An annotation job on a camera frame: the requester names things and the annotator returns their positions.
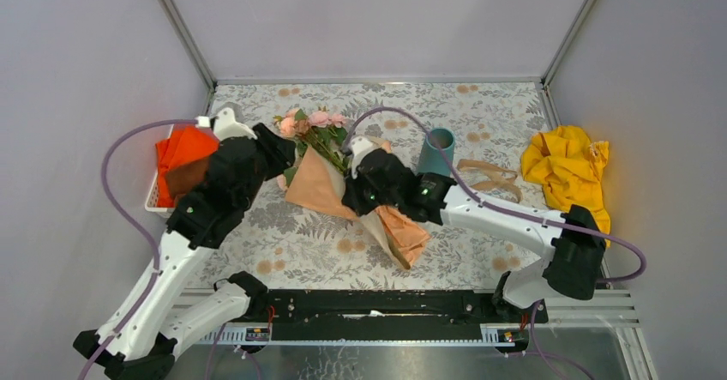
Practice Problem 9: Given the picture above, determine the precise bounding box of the peach kraft wrapping paper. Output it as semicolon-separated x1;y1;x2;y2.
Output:
284;136;433;271

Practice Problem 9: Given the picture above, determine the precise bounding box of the brown paper ribbon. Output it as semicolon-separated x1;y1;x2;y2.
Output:
456;159;523;202

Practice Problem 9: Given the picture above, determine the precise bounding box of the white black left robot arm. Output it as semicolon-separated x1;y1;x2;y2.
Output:
73;122;296;379

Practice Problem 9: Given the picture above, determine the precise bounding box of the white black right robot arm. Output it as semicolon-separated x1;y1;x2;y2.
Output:
342;148;605;322

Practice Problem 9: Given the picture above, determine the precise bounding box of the teal cylindrical vase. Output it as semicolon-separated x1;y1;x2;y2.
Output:
417;128;455;177

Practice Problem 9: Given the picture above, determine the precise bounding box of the brown cloth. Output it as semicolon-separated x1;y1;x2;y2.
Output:
165;156;210;207

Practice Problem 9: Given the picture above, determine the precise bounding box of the white plastic basket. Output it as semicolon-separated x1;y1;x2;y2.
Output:
145;123;219;218

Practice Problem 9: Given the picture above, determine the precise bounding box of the floral patterned table mat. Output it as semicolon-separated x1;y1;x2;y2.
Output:
187;82;549;290

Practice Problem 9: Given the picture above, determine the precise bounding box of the orange cloth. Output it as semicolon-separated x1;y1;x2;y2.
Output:
154;125;219;208

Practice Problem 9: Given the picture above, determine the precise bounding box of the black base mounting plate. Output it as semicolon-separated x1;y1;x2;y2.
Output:
233;289;548;342

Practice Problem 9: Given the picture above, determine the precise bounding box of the yellow crumpled cloth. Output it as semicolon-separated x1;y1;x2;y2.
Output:
520;125;611;233

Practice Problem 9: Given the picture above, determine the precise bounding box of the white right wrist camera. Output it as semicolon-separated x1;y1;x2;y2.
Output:
343;136;379;178

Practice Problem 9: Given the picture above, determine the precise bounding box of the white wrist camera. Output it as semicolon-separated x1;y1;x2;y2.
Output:
343;136;379;178
195;107;257;141

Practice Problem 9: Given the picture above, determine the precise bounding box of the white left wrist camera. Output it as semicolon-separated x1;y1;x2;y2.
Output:
195;107;257;141

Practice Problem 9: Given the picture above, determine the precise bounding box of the aluminium frame rail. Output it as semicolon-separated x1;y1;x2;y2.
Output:
159;0;216;92

